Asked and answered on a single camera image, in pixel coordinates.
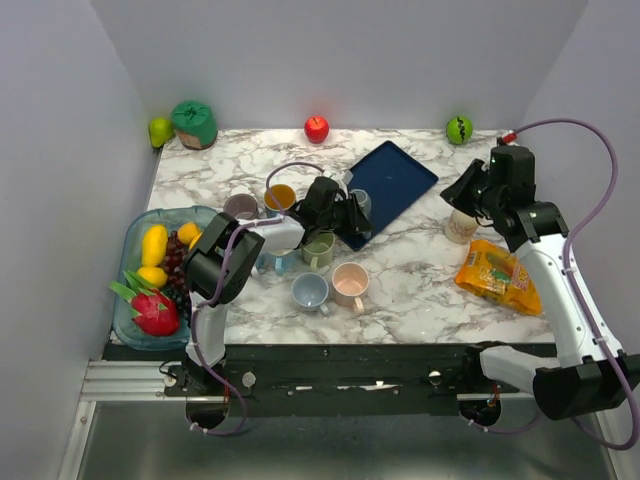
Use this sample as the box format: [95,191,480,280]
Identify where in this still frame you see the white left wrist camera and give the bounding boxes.
[333,170,353,190]

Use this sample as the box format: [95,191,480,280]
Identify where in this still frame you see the red toy dragon fruit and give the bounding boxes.
[109,270,180,337]

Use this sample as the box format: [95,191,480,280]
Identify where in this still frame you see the yellow toy mango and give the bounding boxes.
[141,224,168,267]

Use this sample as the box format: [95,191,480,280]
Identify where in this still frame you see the orange snack bag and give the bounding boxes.
[454,239,542,316]

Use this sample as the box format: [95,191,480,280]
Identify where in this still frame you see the dark teal mug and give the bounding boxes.
[350,189,372,217]

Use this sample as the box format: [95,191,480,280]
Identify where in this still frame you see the small yellow toy lemon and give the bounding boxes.
[177,222,201,246]

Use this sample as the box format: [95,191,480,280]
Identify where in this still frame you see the pink ceramic mug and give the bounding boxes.
[331,262,369,314]

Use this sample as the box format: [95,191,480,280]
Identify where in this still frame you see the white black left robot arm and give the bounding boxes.
[182,175,373,395]

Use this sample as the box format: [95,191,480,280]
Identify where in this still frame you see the light green mug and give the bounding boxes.
[301,232,336,271]

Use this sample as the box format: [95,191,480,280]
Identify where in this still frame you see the dark blue mat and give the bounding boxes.
[340,141,439,252]

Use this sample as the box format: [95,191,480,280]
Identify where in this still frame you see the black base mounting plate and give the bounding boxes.
[164,344,512,418]

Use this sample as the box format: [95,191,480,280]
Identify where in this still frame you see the white pump bottle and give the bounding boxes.
[445,209,478,244]

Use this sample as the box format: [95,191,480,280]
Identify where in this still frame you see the green toy pear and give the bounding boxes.
[148,117,174,149]

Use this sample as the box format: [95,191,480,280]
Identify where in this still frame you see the blue butterfly mug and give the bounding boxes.
[263,184,297,218]

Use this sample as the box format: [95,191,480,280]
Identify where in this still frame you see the purple ceramic mug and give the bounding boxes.
[223,193,259,220]

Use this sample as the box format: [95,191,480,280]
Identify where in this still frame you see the red toy apple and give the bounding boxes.
[304,116,330,144]

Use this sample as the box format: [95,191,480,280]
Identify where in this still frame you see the grey mug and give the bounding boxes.
[291,272,330,315]

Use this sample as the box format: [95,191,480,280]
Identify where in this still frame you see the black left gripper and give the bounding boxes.
[317,193,374,236]

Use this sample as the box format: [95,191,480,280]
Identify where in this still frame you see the dark red toy grapes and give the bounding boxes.
[161,230,192,322]

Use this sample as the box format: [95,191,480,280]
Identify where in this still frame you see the teal plastic fruit bin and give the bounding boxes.
[112,205,217,351]

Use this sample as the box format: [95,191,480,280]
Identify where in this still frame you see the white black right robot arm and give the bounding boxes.
[441,145,639,420]

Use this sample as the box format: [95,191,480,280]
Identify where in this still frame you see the light blue faceted mug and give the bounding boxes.
[256,249,298,276]

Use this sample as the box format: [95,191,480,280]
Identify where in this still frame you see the left aluminium rail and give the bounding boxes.
[80,360,166,402]

